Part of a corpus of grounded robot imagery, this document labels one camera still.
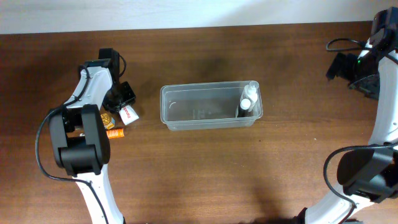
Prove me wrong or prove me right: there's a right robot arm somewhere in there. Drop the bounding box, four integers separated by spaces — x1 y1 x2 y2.
289 7 397 224

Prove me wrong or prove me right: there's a white spray bottle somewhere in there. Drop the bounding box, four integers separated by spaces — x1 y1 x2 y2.
240 81 259 111

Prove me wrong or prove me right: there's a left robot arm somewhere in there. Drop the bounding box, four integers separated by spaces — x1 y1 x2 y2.
44 48 136 223

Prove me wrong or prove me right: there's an orange tablet tube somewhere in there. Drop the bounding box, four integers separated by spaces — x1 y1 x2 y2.
89 128 125 139

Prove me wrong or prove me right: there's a white Panadol medicine box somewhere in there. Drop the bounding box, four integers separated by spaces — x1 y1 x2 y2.
119 105 139 126

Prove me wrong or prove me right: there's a small gold-lid jar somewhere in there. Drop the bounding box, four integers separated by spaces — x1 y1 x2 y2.
100 113 115 130

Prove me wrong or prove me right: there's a black bottle white cap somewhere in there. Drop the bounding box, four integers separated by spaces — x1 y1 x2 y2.
236 98 251 118

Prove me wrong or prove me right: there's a clear plastic container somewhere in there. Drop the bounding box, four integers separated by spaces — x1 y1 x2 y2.
160 80 263 131

